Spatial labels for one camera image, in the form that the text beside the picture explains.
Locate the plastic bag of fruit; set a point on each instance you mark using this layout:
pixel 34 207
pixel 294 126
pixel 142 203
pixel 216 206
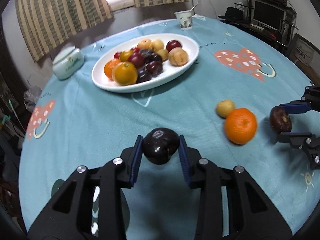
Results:
pixel 31 97

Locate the patterned paper cup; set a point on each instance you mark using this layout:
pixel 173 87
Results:
pixel 185 19

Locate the large bright orange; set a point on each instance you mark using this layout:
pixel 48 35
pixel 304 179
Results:
pixel 240 126

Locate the white round plate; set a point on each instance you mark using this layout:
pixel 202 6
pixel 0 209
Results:
pixel 155 72

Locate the left checked curtain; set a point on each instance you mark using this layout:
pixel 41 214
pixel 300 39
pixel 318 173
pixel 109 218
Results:
pixel 46 24

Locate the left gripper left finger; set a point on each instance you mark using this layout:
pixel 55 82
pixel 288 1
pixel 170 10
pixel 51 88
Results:
pixel 88 204

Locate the pale yellow apple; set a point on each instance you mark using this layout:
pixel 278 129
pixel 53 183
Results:
pixel 156 45

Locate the orange mandarin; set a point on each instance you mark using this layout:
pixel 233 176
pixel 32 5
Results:
pixel 109 66
pixel 124 55

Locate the pale green lidded jar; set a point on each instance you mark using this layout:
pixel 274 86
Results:
pixel 67 62

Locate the computer monitor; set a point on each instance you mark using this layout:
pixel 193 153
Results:
pixel 268 15

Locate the dark purple plum with sticker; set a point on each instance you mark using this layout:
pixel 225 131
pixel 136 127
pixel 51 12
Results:
pixel 160 144

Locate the black hat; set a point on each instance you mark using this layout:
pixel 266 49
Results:
pixel 233 15

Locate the green-orange tangerine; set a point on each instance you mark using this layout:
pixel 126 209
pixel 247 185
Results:
pixel 125 74

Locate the small red cherry fruit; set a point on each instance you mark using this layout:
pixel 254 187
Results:
pixel 117 55

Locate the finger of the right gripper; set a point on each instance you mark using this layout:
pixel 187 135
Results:
pixel 296 107
pixel 294 138

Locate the dark mangosteen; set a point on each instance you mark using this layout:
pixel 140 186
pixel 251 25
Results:
pixel 280 121

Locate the small yellow round fruit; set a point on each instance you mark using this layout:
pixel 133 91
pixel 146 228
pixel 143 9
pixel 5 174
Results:
pixel 225 107

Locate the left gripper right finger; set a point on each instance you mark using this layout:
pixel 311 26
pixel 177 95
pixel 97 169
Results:
pixel 232 204

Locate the blue patterned tablecloth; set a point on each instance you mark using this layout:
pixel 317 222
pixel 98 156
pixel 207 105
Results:
pixel 82 124

